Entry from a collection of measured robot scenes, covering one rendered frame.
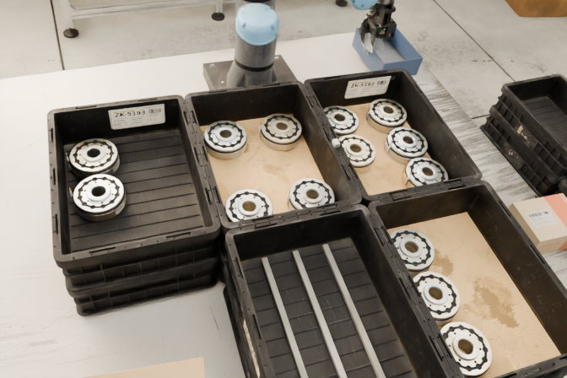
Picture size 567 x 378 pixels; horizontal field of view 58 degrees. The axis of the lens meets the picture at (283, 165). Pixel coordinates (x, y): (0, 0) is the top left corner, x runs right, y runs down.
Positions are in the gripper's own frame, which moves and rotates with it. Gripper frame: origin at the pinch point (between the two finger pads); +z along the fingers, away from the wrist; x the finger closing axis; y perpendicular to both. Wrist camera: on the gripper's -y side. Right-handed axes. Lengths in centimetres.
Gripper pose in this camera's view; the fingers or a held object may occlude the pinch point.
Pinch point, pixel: (369, 49)
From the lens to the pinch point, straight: 176.8
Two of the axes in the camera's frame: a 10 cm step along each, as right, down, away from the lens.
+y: 3.4, 7.3, -5.9
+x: 9.4, -2.4, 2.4
